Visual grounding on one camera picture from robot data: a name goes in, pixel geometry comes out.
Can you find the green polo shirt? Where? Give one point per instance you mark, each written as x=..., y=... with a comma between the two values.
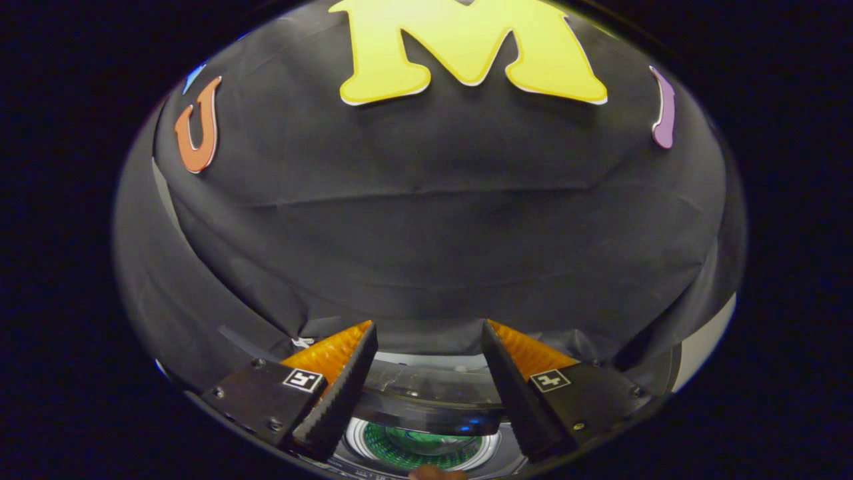
x=426, y=441

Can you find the beige cabinet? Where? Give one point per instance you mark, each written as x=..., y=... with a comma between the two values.
x=706, y=340

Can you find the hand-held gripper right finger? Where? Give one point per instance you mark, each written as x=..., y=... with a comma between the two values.
x=513, y=393

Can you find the grey washing machine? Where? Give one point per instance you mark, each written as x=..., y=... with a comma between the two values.
x=496, y=460

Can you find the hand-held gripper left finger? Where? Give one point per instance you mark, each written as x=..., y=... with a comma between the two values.
x=343, y=393

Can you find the black backdrop cloth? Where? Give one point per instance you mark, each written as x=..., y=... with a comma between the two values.
x=426, y=233

